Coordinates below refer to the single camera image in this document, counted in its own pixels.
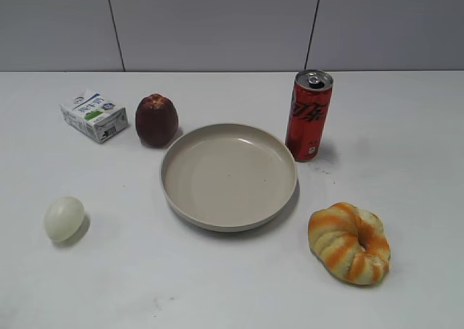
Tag small white milk carton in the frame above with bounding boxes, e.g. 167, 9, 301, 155
59, 90, 128, 143

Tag red cola can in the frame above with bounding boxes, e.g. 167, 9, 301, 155
285, 70, 334, 162

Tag orange striped bread ring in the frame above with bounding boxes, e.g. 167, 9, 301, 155
308, 201, 392, 286

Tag beige round plate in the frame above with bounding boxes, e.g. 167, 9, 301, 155
159, 123, 299, 233

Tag white egg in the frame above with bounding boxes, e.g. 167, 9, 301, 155
43, 196, 85, 242

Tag dark red apple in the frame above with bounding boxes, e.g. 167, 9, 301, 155
135, 93, 178, 148

